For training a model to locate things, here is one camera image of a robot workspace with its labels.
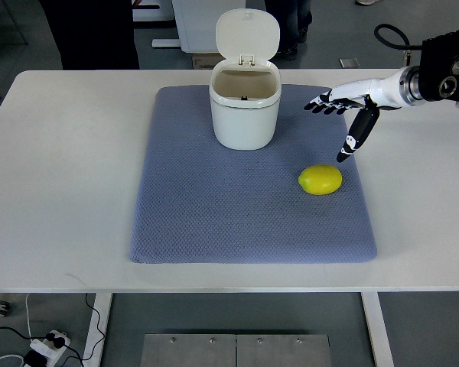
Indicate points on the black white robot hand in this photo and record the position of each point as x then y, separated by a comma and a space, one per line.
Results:
369, 97

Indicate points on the yellow lemon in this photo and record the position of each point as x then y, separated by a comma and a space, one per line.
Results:
320, 179

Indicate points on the white trash bin with lid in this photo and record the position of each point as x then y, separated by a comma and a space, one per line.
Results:
245, 87

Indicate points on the floor outlet plate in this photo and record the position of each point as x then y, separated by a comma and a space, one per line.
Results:
349, 63

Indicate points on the cardboard box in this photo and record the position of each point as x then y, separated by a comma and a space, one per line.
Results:
205, 61

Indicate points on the white cabinet base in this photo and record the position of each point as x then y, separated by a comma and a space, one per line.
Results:
196, 25

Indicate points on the blue quilted mat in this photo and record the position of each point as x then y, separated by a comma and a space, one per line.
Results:
200, 202

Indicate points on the right white table leg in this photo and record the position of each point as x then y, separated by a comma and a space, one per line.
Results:
377, 329

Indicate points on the white table leg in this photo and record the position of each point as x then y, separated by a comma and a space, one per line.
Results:
100, 306
377, 329

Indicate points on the metal floor plate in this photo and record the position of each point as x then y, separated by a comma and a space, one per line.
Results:
235, 350

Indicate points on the left white table leg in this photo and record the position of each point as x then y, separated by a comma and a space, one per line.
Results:
100, 306

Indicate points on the white power strip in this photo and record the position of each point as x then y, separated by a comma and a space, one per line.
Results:
52, 346

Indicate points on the white machine with handle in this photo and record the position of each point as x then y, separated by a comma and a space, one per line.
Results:
156, 10

